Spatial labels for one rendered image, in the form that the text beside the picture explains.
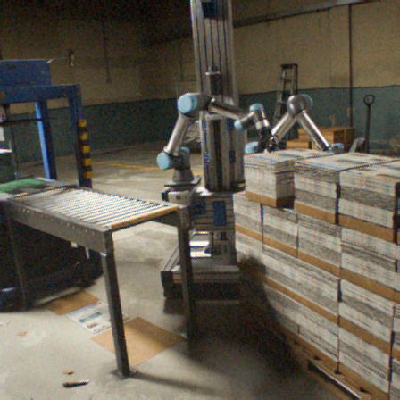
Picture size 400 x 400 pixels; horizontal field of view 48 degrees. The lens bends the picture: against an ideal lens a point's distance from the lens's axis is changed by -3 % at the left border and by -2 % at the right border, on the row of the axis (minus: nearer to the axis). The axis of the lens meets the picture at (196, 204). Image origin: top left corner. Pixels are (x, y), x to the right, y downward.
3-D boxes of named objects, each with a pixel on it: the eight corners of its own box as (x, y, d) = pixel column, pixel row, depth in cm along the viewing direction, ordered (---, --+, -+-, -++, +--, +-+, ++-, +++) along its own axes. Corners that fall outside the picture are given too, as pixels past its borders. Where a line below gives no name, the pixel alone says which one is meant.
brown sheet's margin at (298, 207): (354, 197, 228) (354, 188, 227) (399, 208, 202) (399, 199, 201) (293, 210, 214) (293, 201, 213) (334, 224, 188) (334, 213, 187)
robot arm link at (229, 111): (198, 106, 302) (262, 130, 280) (189, 108, 294) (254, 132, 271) (202, 89, 297) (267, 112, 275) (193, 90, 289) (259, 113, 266)
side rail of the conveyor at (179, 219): (190, 226, 256) (188, 205, 253) (183, 229, 253) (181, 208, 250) (72, 199, 352) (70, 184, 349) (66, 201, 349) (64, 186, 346)
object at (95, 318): (130, 317, 301) (130, 315, 301) (94, 334, 282) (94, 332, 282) (100, 302, 328) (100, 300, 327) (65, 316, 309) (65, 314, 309)
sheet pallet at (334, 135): (360, 156, 866) (360, 127, 852) (337, 162, 811) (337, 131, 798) (306, 154, 952) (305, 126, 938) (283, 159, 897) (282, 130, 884)
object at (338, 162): (354, 154, 222) (354, 152, 222) (401, 160, 197) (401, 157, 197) (294, 163, 208) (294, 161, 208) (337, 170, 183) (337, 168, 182)
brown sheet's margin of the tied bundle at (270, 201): (269, 192, 253) (269, 185, 252) (302, 202, 227) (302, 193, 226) (244, 197, 247) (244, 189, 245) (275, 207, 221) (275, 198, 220)
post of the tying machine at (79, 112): (104, 272, 382) (80, 83, 345) (95, 276, 376) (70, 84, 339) (99, 270, 388) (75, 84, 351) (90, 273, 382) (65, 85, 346)
